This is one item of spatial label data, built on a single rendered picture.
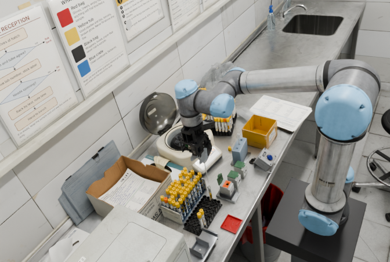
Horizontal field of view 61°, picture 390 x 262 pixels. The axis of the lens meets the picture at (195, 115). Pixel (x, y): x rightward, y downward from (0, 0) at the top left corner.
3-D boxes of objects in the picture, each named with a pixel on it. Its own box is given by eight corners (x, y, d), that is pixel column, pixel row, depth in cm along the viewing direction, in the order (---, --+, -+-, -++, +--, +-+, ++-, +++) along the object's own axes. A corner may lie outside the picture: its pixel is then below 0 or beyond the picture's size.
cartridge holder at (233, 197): (235, 203, 140) (234, 198, 138) (216, 197, 144) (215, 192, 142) (239, 194, 144) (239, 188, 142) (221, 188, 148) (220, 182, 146)
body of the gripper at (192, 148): (181, 153, 120) (175, 127, 113) (194, 138, 126) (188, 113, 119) (199, 159, 116) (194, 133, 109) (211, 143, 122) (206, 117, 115)
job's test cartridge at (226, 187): (230, 199, 141) (229, 189, 137) (220, 195, 143) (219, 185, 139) (234, 192, 143) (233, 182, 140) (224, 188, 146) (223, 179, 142)
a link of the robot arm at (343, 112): (344, 210, 111) (386, 71, 77) (332, 247, 101) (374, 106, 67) (308, 197, 116) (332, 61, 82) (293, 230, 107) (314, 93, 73)
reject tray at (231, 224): (235, 234, 129) (235, 233, 128) (220, 228, 132) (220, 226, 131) (243, 221, 133) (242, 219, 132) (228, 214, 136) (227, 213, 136)
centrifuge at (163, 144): (197, 182, 153) (193, 164, 146) (154, 159, 171) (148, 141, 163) (228, 152, 166) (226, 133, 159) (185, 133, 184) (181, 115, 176)
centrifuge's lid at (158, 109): (137, 105, 153) (127, 102, 158) (155, 147, 166) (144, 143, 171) (169, 83, 165) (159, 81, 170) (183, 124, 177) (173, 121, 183)
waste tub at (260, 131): (266, 151, 162) (266, 135, 156) (242, 144, 169) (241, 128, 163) (278, 135, 170) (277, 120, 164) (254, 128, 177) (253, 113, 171)
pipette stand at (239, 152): (244, 168, 156) (242, 152, 150) (230, 165, 159) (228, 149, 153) (251, 153, 162) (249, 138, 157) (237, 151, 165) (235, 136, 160)
